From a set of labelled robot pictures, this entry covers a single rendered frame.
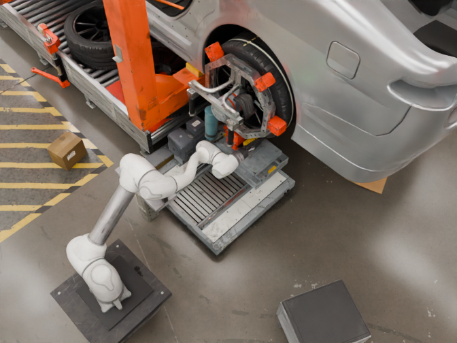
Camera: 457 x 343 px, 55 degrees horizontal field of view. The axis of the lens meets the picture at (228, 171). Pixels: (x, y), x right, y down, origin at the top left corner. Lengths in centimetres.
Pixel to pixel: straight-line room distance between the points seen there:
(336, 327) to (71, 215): 196
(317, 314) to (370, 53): 144
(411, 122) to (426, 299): 147
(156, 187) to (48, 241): 129
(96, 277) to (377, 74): 171
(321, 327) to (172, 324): 93
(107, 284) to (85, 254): 22
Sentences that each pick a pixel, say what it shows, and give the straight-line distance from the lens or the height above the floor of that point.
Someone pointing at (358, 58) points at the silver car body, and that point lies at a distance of 209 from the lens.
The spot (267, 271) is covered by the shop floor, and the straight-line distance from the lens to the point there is 305.
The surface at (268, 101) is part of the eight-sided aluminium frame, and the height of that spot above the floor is 97.
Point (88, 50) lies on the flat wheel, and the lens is 378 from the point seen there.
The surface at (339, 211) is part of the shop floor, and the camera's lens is 337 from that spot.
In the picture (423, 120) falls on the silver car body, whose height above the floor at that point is 134.
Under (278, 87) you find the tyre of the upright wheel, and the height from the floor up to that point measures 107.
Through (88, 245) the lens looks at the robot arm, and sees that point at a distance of 253.
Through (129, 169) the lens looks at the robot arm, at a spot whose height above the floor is 94.
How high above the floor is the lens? 280
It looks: 55 degrees down
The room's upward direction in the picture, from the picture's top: 4 degrees clockwise
